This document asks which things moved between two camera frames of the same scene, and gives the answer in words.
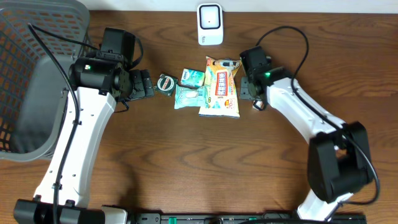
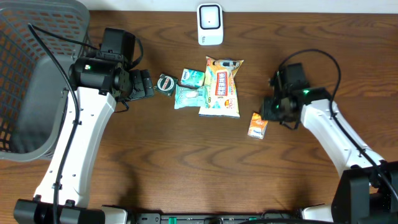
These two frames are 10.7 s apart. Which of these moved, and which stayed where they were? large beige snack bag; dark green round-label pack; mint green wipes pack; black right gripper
Moved: black right gripper
Stayed: mint green wipes pack; large beige snack bag; dark green round-label pack
